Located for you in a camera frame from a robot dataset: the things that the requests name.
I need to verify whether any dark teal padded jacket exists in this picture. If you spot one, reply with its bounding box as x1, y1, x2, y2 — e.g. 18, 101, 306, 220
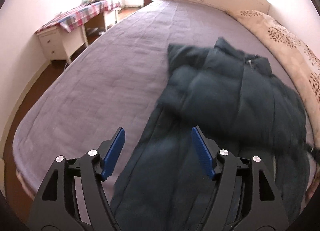
110, 38, 310, 230

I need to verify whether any beige floral duvet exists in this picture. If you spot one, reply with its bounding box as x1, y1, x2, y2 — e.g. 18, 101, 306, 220
226, 10, 319, 150

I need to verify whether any white wooden desk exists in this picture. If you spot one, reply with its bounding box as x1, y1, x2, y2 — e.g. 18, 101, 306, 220
36, 8, 120, 64

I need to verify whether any red plaid tablecloth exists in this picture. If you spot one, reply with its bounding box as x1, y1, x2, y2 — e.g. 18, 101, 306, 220
36, 0, 121, 33

